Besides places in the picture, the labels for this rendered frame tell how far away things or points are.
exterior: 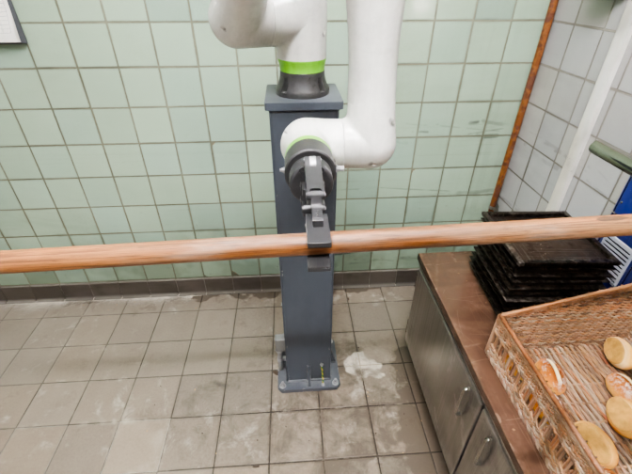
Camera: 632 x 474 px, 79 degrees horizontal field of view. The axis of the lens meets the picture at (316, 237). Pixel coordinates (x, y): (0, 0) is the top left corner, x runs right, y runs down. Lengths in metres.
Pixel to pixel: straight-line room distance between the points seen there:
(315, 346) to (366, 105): 1.08
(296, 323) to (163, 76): 1.10
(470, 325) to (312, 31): 0.95
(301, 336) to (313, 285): 0.27
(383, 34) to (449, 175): 1.30
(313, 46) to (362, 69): 0.32
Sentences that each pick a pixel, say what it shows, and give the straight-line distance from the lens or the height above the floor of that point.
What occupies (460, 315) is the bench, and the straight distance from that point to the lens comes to 1.32.
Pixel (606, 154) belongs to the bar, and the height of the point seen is 1.16.
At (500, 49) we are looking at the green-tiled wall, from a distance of 1.87.
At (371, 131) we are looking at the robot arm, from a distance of 0.77.
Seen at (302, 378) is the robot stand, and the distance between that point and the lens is 1.76.
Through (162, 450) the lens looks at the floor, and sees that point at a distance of 1.74.
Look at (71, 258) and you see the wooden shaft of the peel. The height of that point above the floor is 1.18.
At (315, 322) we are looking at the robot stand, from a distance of 1.49.
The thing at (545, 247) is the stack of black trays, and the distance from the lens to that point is 1.32.
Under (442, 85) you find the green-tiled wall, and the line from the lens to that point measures 1.80.
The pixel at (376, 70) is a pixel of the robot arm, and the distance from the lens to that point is 0.75.
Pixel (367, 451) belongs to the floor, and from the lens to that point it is 1.65.
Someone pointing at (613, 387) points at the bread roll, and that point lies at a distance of 1.27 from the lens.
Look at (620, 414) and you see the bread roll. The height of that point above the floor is 0.63.
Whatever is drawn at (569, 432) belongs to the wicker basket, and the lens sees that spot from 0.99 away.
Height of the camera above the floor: 1.47
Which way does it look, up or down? 34 degrees down
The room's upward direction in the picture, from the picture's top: straight up
